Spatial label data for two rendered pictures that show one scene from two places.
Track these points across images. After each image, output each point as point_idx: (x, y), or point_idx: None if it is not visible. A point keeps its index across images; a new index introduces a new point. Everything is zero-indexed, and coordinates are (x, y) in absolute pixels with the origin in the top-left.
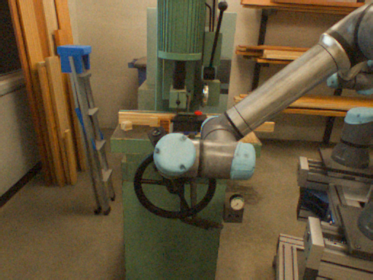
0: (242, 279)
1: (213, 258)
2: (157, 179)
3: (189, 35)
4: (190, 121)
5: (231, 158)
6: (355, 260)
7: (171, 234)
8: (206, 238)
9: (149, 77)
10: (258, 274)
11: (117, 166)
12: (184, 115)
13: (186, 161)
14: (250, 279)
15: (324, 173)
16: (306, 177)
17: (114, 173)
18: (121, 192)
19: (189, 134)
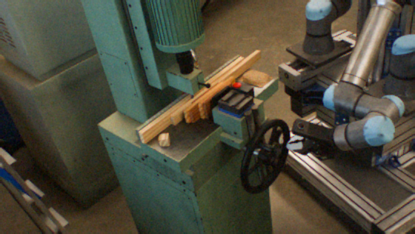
0: (270, 198)
1: (267, 196)
2: (220, 166)
3: (198, 16)
4: (244, 97)
5: (398, 111)
6: (400, 119)
7: (238, 204)
8: (260, 184)
9: (38, 67)
10: (275, 184)
11: (10, 204)
12: (219, 94)
13: (393, 129)
14: (274, 192)
15: (310, 69)
16: (300, 81)
17: (20, 215)
18: (65, 225)
19: (254, 109)
